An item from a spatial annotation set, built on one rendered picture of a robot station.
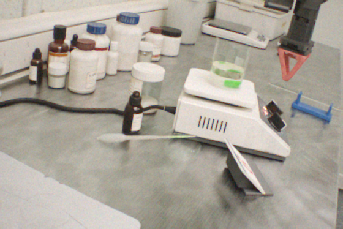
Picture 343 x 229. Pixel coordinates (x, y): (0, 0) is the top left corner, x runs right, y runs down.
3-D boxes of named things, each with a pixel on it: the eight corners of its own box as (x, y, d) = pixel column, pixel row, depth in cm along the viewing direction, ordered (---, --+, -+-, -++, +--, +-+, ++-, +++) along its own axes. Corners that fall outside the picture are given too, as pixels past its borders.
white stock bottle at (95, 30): (79, 68, 86) (84, 19, 81) (106, 72, 86) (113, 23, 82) (73, 78, 80) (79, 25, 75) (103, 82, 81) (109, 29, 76)
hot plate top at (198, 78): (252, 86, 71) (253, 81, 71) (255, 109, 60) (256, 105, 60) (190, 71, 72) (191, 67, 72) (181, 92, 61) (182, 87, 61)
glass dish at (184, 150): (195, 147, 62) (198, 135, 61) (200, 165, 57) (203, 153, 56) (162, 143, 61) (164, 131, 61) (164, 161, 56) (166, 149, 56)
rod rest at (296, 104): (331, 117, 88) (336, 104, 86) (329, 122, 85) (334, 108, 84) (293, 103, 92) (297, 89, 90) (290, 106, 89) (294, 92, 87)
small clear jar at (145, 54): (153, 63, 98) (157, 44, 96) (146, 68, 94) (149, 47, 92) (137, 59, 100) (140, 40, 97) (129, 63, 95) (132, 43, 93)
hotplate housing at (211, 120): (279, 131, 74) (291, 93, 71) (286, 164, 63) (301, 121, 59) (169, 105, 76) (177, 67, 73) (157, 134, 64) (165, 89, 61)
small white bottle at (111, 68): (117, 75, 86) (122, 44, 83) (105, 75, 85) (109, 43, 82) (114, 71, 88) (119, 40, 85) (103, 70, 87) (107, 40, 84)
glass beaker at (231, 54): (205, 76, 69) (215, 31, 65) (239, 84, 69) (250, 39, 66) (206, 90, 62) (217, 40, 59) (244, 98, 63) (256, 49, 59)
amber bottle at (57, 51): (43, 73, 79) (47, 23, 75) (62, 72, 82) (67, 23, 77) (48, 81, 76) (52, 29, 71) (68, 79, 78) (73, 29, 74)
